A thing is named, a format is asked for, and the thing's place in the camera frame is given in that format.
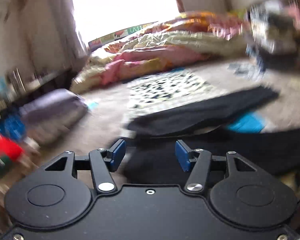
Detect black garment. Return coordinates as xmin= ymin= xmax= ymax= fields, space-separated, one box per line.
xmin=123 ymin=86 xmax=300 ymax=185

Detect left stack of folded clothes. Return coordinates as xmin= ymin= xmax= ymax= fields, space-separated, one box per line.
xmin=19 ymin=89 xmax=88 ymax=146

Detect stack of folded clothes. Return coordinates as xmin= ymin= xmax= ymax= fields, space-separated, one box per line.
xmin=244 ymin=0 xmax=300 ymax=72
xmin=19 ymin=89 xmax=88 ymax=146

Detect right stack of folded clothes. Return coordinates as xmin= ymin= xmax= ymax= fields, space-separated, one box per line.
xmin=244 ymin=0 xmax=300 ymax=72

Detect Mickey Mouse plush blanket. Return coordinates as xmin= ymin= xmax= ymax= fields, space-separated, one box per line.
xmin=0 ymin=59 xmax=300 ymax=204

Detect red cloth item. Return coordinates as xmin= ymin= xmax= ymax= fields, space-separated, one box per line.
xmin=0 ymin=136 xmax=24 ymax=165

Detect dark side table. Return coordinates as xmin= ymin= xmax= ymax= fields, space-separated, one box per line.
xmin=0 ymin=68 xmax=74 ymax=111

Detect colourful alphabet play mat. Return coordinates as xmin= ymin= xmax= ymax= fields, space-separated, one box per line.
xmin=88 ymin=22 xmax=153 ymax=50

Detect floral pink yellow quilt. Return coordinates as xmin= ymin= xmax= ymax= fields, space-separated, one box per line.
xmin=70 ymin=11 xmax=249 ymax=94

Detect window curtain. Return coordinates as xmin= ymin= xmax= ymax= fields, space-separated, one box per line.
xmin=39 ymin=0 xmax=88 ymax=68

